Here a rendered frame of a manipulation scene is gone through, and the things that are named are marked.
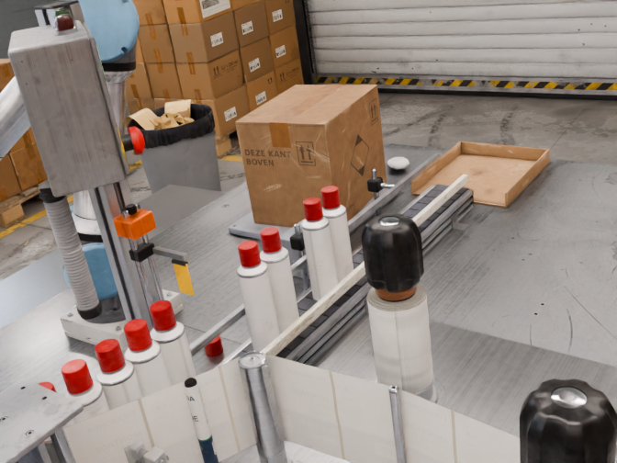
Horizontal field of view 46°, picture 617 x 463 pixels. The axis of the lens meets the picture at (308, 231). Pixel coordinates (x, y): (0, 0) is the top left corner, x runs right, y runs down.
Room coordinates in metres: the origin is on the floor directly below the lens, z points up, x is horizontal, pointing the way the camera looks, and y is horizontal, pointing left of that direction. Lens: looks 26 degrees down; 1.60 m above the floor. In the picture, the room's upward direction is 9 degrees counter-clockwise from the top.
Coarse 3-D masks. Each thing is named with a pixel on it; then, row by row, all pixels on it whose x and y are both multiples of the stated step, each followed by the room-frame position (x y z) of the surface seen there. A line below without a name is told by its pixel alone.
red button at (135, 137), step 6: (132, 132) 0.93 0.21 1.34; (138, 132) 0.93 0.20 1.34; (126, 138) 0.93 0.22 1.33; (132, 138) 0.92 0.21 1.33; (138, 138) 0.92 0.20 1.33; (126, 144) 0.92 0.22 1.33; (132, 144) 0.93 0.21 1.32; (138, 144) 0.92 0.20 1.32; (144, 144) 0.93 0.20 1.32; (126, 150) 0.93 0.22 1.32; (138, 150) 0.92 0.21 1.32
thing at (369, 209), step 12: (432, 156) 1.64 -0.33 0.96; (420, 168) 1.58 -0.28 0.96; (408, 180) 1.53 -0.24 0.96; (396, 192) 1.49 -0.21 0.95; (372, 204) 1.42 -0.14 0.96; (360, 216) 1.37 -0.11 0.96; (348, 228) 1.33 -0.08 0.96; (300, 264) 1.20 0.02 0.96; (240, 312) 1.07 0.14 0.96; (216, 324) 1.03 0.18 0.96; (228, 324) 1.04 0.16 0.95; (204, 336) 1.00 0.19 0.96; (216, 336) 1.02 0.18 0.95; (192, 348) 0.98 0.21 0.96
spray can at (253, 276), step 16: (240, 256) 1.06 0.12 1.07; (256, 256) 1.05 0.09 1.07; (240, 272) 1.05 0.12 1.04; (256, 272) 1.04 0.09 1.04; (256, 288) 1.04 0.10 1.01; (256, 304) 1.04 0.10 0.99; (272, 304) 1.05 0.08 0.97; (256, 320) 1.04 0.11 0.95; (272, 320) 1.05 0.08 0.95; (256, 336) 1.04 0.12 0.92; (272, 336) 1.04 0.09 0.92
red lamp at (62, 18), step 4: (60, 16) 0.94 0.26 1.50; (64, 16) 0.93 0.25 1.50; (68, 16) 0.94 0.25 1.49; (56, 20) 0.93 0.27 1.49; (60, 20) 0.93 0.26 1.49; (64, 20) 0.93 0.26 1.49; (68, 20) 0.93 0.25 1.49; (72, 20) 0.94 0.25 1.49; (56, 24) 0.93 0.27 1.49; (60, 24) 0.93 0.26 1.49; (64, 24) 0.93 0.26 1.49; (68, 24) 0.93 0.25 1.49; (72, 24) 0.94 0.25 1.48; (60, 28) 0.93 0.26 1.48; (64, 28) 0.93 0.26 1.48; (68, 28) 0.93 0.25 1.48; (72, 28) 0.93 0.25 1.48; (76, 28) 0.94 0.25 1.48; (56, 32) 0.93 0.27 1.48; (60, 32) 0.93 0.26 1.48; (64, 32) 0.93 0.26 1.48; (68, 32) 0.93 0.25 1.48; (72, 32) 0.93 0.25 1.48
